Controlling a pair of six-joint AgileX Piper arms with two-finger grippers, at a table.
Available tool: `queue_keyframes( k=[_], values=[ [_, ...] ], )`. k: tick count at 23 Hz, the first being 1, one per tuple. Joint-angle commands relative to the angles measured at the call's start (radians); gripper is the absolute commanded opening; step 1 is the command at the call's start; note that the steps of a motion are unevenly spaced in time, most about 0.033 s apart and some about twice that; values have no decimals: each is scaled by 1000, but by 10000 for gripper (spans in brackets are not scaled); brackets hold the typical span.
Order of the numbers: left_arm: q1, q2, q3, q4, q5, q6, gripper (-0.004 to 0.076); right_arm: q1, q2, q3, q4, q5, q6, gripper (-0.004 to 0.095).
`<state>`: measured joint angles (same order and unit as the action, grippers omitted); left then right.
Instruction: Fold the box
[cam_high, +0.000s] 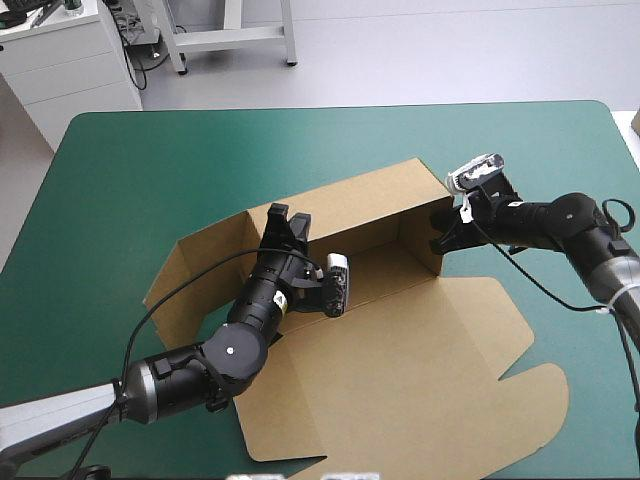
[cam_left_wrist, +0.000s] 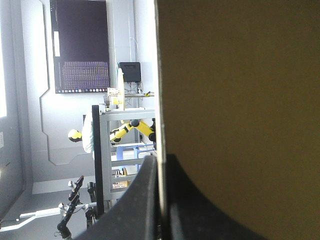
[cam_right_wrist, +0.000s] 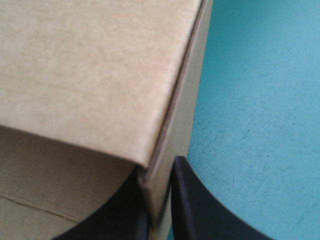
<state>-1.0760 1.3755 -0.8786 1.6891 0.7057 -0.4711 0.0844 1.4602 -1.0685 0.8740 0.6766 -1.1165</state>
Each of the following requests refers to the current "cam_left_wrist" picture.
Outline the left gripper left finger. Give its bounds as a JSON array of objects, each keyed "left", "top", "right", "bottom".
[{"left": 74, "top": 154, "right": 163, "bottom": 240}]

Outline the grey metal rack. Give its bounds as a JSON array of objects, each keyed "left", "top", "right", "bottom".
[{"left": 98, "top": 107, "right": 157, "bottom": 202}]

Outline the blue plastic chair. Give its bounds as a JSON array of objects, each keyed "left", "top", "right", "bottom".
[{"left": 115, "top": 143, "right": 156, "bottom": 173}]

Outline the dark wall display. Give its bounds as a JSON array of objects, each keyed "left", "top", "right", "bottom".
[{"left": 49, "top": 0, "right": 111, "bottom": 95}]

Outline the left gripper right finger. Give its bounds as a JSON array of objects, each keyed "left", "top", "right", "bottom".
[{"left": 165, "top": 153, "right": 269, "bottom": 240}]

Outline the brown cardboard box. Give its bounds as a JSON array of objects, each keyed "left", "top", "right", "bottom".
[{"left": 153, "top": 0, "right": 320, "bottom": 240}]

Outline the yellow robot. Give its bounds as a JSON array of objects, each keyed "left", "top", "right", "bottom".
[{"left": 67, "top": 119, "right": 157, "bottom": 154}]

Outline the black wall-mounted box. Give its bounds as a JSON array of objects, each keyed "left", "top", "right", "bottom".
[{"left": 118, "top": 61, "right": 142, "bottom": 84}]

